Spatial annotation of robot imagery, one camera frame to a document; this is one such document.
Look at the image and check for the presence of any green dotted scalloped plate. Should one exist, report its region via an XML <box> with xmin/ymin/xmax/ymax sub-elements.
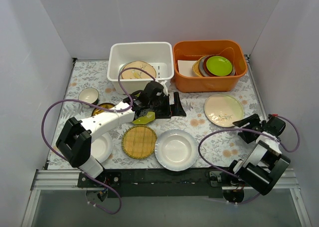
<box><xmin>132</xmin><ymin>111</ymin><xmax>156</xmax><ymax>125</ymax></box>

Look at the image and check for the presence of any beige bird pattern plate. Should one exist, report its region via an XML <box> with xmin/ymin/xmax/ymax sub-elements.
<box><xmin>121</xmin><ymin>61</ymin><xmax>157</xmax><ymax>79</ymax></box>

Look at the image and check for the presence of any white watermelon pattern plate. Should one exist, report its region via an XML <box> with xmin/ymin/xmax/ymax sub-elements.
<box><xmin>119</xmin><ymin>63</ymin><xmax>128</xmax><ymax>79</ymax></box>

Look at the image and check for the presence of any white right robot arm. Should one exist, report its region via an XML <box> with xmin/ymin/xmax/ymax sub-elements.
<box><xmin>225</xmin><ymin>114</ymin><xmax>291</xmax><ymax>196</ymax></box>

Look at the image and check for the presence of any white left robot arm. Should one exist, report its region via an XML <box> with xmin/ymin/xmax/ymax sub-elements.
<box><xmin>56</xmin><ymin>81</ymin><xmax>186</xmax><ymax>187</ymax></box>

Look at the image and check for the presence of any white plastic bin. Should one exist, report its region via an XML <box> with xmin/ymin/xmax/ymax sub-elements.
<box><xmin>107</xmin><ymin>42</ymin><xmax>174</xmax><ymax>94</ymax></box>

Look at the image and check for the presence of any white paper in orange bin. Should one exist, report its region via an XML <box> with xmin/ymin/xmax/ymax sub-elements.
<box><xmin>177</xmin><ymin>60</ymin><xmax>196</xmax><ymax>77</ymax></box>

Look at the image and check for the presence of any stack of plates in bin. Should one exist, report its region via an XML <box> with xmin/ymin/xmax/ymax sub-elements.
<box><xmin>192</xmin><ymin>55</ymin><xmax>236</xmax><ymax>77</ymax></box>

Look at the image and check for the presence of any green plate in orange bin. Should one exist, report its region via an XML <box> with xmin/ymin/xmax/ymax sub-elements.
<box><xmin>206</xmin><ymin>56</ymin><xmax>233</xmax><ymax>76</ymax></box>

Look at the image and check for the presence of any orange plastic bin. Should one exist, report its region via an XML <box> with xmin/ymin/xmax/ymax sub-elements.
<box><xmin>173</xmin><ymin>40</ymin><xmax>248</xmax><ymax>93</ymax></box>

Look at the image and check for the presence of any beige green floral plate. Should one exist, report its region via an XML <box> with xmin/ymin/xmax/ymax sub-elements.
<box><xmin>204</xmin><ymin>94</ymin><xmax>244</xmax><ymax>128</ymax></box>

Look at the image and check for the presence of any white deep plate centre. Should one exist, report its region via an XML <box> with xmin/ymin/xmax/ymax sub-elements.
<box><xmin>155</xmin><ymin>129</ymin><xmax>198</xmax><ymax>172</ymax></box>

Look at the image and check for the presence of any white deep plate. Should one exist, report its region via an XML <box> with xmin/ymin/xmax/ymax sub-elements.
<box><xmin>155</xmin><ymin>129</ymin><xmax>198</xmax><ymax>172</ymax></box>
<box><xmin>91</xmin><ymin>133</ymin><xmax>114</xmax><ymax>163</ymax></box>

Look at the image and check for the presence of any floral patterned table mat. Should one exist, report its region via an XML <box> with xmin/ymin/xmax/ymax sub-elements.
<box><xmin>51</xmin><ymin>60</ymin><xmax>265</xmax><ymax>169</ymax></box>

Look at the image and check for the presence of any woven bamboo round plate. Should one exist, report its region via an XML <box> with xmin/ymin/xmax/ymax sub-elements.
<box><xmin>122</xmin><ymin>125</ymin><xmax>157</xmax><ymax>159</ymax></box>

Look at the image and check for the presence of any small yellow black dish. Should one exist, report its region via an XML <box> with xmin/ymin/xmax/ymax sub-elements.
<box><xmin>91</xmin><ymin>103</ymin><xmax>115</xmax><ymax>116</ymax></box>

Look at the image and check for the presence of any small white dark bowl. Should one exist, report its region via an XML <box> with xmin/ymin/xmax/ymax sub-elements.
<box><xmin>78</xmin><ymin>87</ymin><xmax>99</xmax><ymax>105</ymax></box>

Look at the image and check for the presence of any white deep plate left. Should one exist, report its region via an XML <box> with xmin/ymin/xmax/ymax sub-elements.
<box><xmin>91</xmin><ymin>133</ymin><xmax>114</xmax><ymax>163</ymax></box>

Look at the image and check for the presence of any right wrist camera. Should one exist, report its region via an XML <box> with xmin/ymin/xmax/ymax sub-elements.
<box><xmin>264</xmin><ymin>114</ymin><xmax>286</xmax><ymax>137</ymax></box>

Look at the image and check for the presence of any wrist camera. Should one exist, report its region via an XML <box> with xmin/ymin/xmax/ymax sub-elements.
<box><xmin>143</xmin><ymin>81</ymin><xmax>164</xmax><ymax>100</ymax></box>
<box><xmin>264</xmin><ymin>114</ymin><xmax>286</xmax><ymax>137</ymax></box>

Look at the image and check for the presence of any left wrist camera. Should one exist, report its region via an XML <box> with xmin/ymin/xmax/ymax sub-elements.
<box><xmin>143</xmin><ymin>81</ymin><xmax>164</xmax><ymax>100</ymax></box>

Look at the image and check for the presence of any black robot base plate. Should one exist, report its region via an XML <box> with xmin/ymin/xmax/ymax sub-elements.
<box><xmin>77</xmin><ymin>168</ymin><xmax>247</xmax><ymax>203</ymax></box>

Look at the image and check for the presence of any aluminium frame rail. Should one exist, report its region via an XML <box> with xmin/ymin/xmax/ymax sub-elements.
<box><xmin>31</xmin><ymin>170</ymin><xmax>80</xmax><ymax>190</ymax></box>

